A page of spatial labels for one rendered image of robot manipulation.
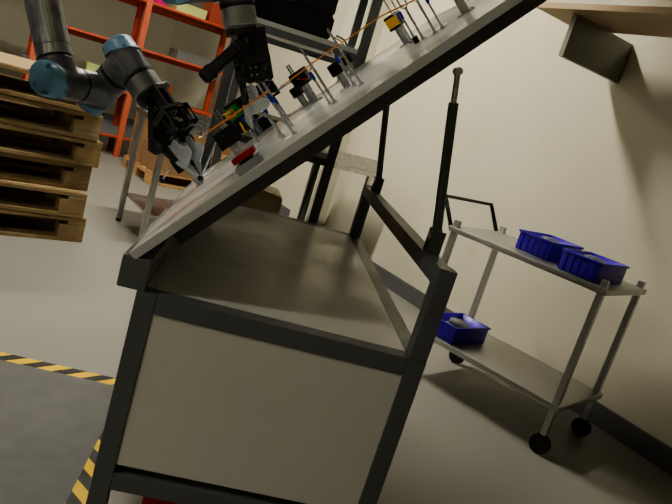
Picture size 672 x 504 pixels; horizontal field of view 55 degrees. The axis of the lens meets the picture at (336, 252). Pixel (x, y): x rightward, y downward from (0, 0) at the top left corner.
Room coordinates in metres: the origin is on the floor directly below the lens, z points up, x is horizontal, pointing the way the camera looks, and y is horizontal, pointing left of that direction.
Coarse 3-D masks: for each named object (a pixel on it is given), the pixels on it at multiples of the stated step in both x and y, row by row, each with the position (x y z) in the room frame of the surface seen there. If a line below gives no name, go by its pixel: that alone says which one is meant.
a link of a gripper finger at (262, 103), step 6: (252, 90) 1.43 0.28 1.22; (252, 96) 1.43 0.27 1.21; (258, 96) 1.43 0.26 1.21; (258, 102) 1.43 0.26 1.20; (264, 102) 1.43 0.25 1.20; (246, 108) 1.42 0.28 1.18; (252, 108) 1.43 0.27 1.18; (258, 108) 1.43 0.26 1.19; (264, 108) 1.43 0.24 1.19; (246, 114) 1.42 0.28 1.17; (252, 114) 1.43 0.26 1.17; (246, 120) 1.43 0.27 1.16; (252, 120) 1.43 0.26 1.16; (252, 126) 1.43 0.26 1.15
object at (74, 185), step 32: (0, 64) 3.39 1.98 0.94; (0, 96) 3.42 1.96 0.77; (32, 96) 3.50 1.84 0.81; (0, 128) 4.10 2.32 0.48; (32, 128) 3.54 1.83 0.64; (64, 128) 3.74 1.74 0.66; (96, 128) 3.76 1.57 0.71; (0, 160) 3.82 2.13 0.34; (32, 160) 3.58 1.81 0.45; (64, 160) 3.67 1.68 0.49; (96, 160) 3.80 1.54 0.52; (0, 192) 3.77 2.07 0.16; (32, 192) 3.91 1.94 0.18; (64, 192) 3.67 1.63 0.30; (64, 224) 3.70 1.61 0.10
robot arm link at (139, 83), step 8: (144, 72) 1.45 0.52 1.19; (152, 72) 1.46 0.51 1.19; (136, 80) 1.44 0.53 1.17; (144, 80) 1.44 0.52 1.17; (152, 80) 1.45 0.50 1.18; (160, 80) 1.47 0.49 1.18; (128, 88) 1.45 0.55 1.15; (136, 88) 1.44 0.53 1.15; (144, 88) 1.43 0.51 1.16; (136, 96) 1.44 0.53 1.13
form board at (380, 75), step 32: (480, 0) 1.66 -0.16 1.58; (512, 0) 1.25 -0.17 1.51; (416, 32) 2.13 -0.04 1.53; (448, 32) 1.36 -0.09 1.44; (384, 64) 1.65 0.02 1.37; (416, 64) 1.23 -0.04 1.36; (320, 96) 2.14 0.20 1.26; (352, 96) 1.34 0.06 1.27; (288, 128) 1.65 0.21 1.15; (320, 128) 1.21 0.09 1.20; (224, 160) 2.14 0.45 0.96; (192, 192) 1.64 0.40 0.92; (224, 192) 1.19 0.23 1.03; (160, 224) 1.32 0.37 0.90
